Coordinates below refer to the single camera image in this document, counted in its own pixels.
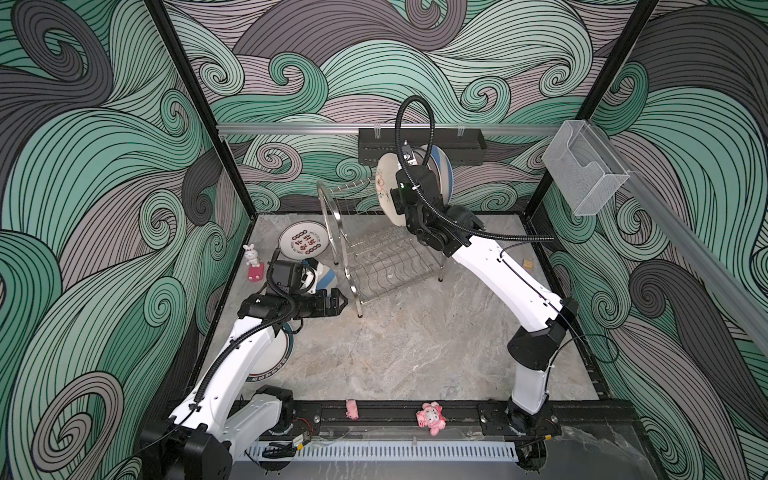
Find blue striped plate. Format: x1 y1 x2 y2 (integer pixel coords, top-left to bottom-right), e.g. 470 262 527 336
315 264 338 291
428 145 454 204

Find cream plate floral drawing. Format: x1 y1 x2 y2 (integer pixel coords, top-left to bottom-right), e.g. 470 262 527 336
375 153 406 227

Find white plate green red rim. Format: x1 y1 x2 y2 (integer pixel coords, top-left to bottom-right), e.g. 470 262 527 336
246 324 294 383

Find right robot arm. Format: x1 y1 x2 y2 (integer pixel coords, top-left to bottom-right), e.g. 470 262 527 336
375 165 577 415

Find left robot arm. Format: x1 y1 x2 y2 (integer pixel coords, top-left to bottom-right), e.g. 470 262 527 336
138 288 348 479

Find white rabbit figurine pink base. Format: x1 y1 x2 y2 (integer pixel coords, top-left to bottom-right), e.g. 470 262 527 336
242 244 264 282

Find white plate red characters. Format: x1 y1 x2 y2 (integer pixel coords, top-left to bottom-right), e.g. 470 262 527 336
278 220 330 261

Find small pink figurine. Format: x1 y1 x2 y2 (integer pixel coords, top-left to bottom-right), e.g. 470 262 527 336
345 399 359 421

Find pink pig toy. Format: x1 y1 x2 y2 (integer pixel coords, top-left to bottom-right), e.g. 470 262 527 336
416 401 447 436

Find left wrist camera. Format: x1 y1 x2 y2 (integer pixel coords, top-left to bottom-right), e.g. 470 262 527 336
266 250 328 295

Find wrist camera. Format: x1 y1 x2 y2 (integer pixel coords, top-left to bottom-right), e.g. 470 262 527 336
266 250 328 295
400 140 420 166

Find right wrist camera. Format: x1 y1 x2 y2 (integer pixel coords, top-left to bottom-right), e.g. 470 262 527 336
400 140 420 166

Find steel wire dish rack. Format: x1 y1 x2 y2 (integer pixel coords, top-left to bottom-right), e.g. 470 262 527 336
317 178 447 316

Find black wall shelf basket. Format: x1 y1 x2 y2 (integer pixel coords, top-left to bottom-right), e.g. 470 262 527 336
357 128 488 167

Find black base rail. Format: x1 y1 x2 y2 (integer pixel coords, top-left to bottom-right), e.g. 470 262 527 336
259 400 562 442

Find white slotted cable duct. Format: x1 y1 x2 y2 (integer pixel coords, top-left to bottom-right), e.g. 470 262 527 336
277 440 518 463

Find clear acrylic wall holder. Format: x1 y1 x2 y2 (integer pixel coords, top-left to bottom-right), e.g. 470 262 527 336
542 120 629 217

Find aluminium wall rail back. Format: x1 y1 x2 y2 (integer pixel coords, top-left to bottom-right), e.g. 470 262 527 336
216 122 560 136

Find aluminium wall rail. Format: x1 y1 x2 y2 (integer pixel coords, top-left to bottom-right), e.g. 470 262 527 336
216 122 560 136
596 128 767 351

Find aluminium wall rail right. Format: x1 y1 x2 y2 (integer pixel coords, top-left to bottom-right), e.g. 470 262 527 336
596 128 767 351

